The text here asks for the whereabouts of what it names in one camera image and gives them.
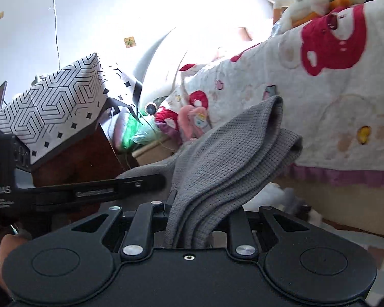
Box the green plastic bag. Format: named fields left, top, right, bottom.
left=120, top=115, right=161, bottom=152

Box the person's left hand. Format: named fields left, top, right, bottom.
left=0, top=233, right=33, bottom=298

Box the white printed quilt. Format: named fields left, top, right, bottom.
left=154, top=3, right=384, bottom=195

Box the brown wooden nightstand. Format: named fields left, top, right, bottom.
left=32, top=125, right=140, bottom=231

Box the black white patterned box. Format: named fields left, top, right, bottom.
left=0, top=53, right=141, bottom=165

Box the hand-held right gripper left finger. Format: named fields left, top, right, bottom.
left=72, top=190, right=180, bottom=260

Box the grey white plush toy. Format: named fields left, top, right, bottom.
left=109, top=27, right=199, bottom=154

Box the pink plush toy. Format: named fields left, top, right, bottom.
left=177, top=104, right=212, bottom=143

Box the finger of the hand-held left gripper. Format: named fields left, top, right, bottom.
left=35, top=174, right=166, bottom=211

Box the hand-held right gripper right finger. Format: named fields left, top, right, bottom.
left=211, top=206, right=309, bottom=259

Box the grey knit garment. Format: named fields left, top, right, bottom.
left=115, top=95, right=303, bottom=250

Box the thin wall cable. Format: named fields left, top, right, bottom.
left=51, top=0, right=61, bottom=69

